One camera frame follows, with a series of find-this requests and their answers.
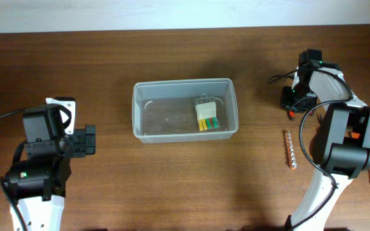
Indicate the orange black needle nose pliers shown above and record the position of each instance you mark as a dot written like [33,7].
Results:
[335,128]

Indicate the clear case of coloured plugs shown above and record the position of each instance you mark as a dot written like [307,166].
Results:
[205,107]

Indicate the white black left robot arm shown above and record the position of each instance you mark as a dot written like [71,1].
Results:
[35,185]

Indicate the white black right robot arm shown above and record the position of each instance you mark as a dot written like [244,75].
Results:
[336,165]

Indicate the orange socket bit rail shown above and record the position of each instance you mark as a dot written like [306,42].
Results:
[292,162]

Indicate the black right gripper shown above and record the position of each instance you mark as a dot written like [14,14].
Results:
[295,103]

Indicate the clear plastic storage container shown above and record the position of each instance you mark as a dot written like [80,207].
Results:
[164,111]

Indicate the red handled small pliers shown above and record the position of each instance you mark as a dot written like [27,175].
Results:
[291,116]

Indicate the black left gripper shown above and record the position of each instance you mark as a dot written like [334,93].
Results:
[89,140]

